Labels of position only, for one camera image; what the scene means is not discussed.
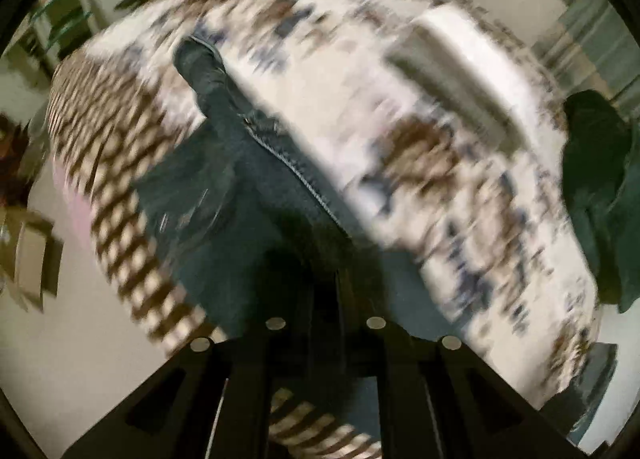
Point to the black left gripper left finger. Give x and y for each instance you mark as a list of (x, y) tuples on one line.
[(278, 385)]

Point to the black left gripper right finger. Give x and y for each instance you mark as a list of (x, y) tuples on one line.
[(421, 392)]

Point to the dark blue denim pants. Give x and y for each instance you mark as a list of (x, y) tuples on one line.
[(238, 211)]

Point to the cardboard box on floor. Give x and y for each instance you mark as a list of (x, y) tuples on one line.
[(30, 257)]

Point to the dark green folded clothes pile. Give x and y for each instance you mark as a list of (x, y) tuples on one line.
[(600, 189)]

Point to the folded white grey towels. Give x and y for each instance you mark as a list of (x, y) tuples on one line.
[(446, 53)]

